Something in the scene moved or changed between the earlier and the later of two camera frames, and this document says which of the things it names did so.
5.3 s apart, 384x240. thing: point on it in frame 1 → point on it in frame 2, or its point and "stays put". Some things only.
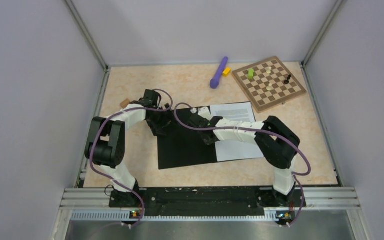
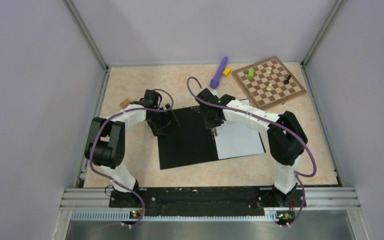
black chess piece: (287, 81) stays put
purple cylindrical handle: (220, 69) stays put
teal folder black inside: (186, 147) stays put
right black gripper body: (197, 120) → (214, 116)
